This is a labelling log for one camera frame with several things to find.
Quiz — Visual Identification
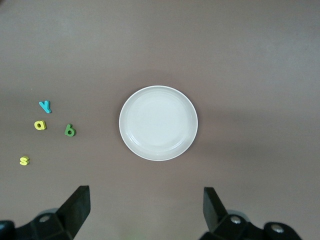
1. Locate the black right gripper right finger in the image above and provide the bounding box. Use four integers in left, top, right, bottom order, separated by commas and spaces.
199, 187, 305, 240

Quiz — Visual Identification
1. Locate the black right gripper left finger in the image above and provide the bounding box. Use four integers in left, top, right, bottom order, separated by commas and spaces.
0, 185, 90, 240

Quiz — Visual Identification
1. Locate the green letter b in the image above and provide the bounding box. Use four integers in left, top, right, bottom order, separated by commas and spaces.
64, 123, 77, 137

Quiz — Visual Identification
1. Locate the teal letter y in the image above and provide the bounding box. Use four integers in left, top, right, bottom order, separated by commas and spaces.
38, 100, 53, 114

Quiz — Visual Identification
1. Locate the beige brown plate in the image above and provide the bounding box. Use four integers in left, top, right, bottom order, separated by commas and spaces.
118, 85, 199, 162

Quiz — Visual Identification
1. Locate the brown table cover sheet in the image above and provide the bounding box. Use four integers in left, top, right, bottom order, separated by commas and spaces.
0, 0, 320, 240

